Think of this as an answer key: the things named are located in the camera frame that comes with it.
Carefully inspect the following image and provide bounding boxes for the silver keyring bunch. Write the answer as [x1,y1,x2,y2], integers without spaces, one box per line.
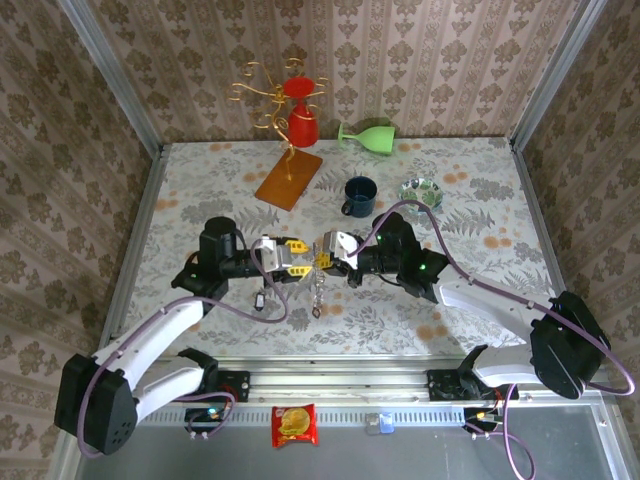
[308,241,329,320]

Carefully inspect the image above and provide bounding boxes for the dark blue mug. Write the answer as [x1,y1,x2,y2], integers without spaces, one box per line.
[340,175,379,219]

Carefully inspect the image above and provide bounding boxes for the leaf pattern bowl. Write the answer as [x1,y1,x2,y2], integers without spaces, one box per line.
[397,177,445,216]

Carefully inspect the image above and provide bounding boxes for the red wine glass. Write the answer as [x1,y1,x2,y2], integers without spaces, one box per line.
[277,76,321,149]

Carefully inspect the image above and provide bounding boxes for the green wine glass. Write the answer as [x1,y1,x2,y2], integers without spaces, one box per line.
[335,121,399,157]

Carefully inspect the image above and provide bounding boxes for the red snack packet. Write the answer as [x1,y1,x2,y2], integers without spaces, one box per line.
[271,403,319,449]

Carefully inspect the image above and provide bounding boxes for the small black controller board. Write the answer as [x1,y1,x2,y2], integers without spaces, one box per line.
[462,406,507,444]
[183,407,232,444]

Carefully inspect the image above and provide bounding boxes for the small silver blue clip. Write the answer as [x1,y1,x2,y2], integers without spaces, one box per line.
[364,412,395,435]

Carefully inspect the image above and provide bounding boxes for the gold wire rack wooden base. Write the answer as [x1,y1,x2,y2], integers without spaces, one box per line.
[228,58,331,214]

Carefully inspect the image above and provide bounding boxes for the aluminium table side rail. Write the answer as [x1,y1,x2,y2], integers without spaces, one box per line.
[508,138,566,301]
[97,143,169,366]

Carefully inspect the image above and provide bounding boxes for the aluminium front rail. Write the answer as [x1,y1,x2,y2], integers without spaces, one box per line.
[159,355,521,405]

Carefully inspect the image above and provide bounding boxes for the slotted grey cable duct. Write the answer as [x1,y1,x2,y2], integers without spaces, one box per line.
[134,403,469,429]

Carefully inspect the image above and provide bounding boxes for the aluminium frame post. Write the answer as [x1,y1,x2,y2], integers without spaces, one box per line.
[508,0,610,151]
[55,0,166,154]

